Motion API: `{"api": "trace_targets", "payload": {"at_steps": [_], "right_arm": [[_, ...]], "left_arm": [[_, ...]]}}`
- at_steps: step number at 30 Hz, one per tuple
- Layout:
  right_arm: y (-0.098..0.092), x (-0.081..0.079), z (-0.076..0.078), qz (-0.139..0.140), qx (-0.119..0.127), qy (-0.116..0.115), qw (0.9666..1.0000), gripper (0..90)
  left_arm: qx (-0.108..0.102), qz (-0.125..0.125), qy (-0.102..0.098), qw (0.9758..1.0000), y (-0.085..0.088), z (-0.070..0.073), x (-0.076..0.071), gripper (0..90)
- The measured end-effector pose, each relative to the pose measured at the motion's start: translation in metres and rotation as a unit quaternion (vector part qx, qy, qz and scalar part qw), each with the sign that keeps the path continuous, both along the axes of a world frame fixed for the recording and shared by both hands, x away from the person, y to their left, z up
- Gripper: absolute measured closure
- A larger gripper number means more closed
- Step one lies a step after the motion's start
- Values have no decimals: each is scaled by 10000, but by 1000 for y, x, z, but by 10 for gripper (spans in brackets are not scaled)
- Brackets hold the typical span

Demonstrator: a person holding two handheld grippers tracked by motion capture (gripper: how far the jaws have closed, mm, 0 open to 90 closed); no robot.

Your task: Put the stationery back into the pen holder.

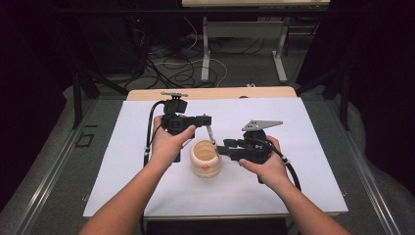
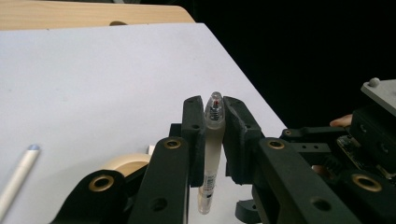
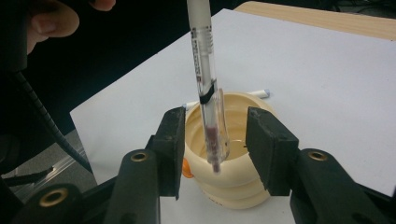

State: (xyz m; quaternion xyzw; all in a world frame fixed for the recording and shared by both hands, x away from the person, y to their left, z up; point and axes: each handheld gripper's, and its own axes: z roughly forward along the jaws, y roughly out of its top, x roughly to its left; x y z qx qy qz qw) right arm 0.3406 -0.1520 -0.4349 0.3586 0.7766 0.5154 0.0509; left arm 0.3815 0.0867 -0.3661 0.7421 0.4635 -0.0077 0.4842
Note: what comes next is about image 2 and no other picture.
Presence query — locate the white table mat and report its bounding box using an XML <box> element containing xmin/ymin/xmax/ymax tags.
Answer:
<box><xmin>0</xmin><ymin>22</ymin><xmax>288</xmax><ymax>224</ymax></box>

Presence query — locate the clear pen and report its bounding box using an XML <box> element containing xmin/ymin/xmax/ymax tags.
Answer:
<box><xmin>197</xmin><ymin>91</ymin><xmax>227</xmax><ymax>216</ymax></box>

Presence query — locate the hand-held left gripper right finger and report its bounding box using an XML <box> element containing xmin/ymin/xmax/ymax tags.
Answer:
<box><xmin>221</xmin><ymin>96</ymin><xmax>265</xmax><ymax>186</ymax></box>

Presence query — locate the beige tape roll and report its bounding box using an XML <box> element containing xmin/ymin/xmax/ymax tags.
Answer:
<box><xmin>101</xmin><ymin>152</ymin><xmax>153</xmax><ymax>179</ymax></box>

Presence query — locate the white pen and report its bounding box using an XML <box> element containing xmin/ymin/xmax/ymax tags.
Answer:
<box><xmin>0</xmin><ymin>144</ymin><xmax>41</xmax><ymax>219</ymax></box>

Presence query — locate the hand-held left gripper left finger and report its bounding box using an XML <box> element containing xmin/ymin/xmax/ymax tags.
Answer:
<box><xmin>181</xmin><ymin>95</ymin><xmax>206</xmax><ymax>188</ymax></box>

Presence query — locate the wooden table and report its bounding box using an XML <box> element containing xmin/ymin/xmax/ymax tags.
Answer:
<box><xmin>0</xmin><ymin>0</ymin><xmax>196</xmax><ymax>32</ymax></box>

